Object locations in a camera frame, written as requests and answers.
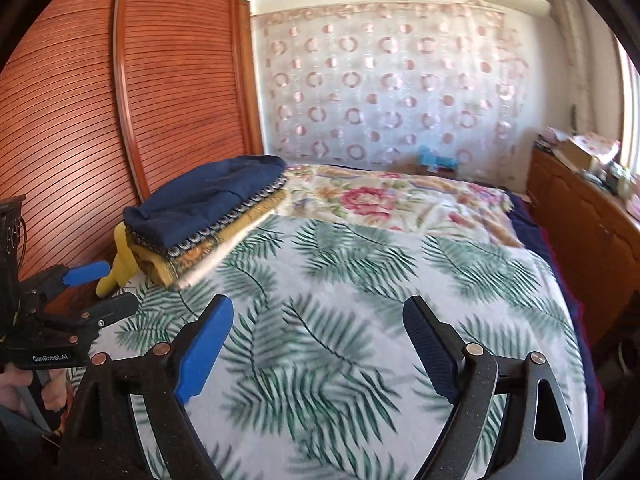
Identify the pink dotted cloth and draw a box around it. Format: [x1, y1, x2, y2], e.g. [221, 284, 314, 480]
[570, 132, 621, 163]

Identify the dark navy blanket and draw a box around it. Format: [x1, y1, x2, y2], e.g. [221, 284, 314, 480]
[507, 195, 601, 480]

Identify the floral bedsheet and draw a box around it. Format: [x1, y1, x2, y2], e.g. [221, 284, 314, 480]
[270, 162, 526, 251]

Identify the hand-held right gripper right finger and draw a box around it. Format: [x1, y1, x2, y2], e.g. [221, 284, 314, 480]
[402, 296, 585, 480]

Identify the blue toy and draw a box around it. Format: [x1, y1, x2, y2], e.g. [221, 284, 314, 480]
[417, 145, 458, 176]

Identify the palm leaf printed blanket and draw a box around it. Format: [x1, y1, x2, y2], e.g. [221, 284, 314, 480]
[70, 215, 586, 480]

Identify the yellow plush toy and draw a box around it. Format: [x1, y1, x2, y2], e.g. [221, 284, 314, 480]
[96, 222, 138, 298]

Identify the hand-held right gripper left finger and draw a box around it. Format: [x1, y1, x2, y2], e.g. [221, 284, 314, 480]
[59, 294, 235, 480]

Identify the circle patterned sheer curtain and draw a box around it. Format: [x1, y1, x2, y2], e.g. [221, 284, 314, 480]
[250, 0, 531, 181]

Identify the cardboard box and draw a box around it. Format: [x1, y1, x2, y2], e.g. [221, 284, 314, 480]
[555, 139, 598, 171]

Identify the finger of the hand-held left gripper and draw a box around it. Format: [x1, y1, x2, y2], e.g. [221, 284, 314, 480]
[32, 260, 112, 301]
[75, 292, 138, 331]

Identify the wooden louvered wardrobe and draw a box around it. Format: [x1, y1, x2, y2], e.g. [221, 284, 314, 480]
[0, 0, 266, 321]

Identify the stack of folded clothes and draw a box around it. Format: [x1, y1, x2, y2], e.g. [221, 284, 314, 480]
[130, 192, 286, 291]

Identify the navy printed t-shirt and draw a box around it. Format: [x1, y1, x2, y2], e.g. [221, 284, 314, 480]
[122, 155, 288, 251]

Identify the bundled window curtain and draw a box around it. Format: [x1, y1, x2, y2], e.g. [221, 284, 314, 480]
[545, 0, 591, 136]

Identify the wooden cabinet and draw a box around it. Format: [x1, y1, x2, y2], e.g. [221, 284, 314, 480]
[527, 145, 640, 341]

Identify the person's left hand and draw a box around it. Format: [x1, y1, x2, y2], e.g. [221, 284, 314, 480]
[0, 366, 69, 415]

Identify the person's left forearm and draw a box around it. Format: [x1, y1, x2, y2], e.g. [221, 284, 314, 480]
[0, 404, 56, 480]

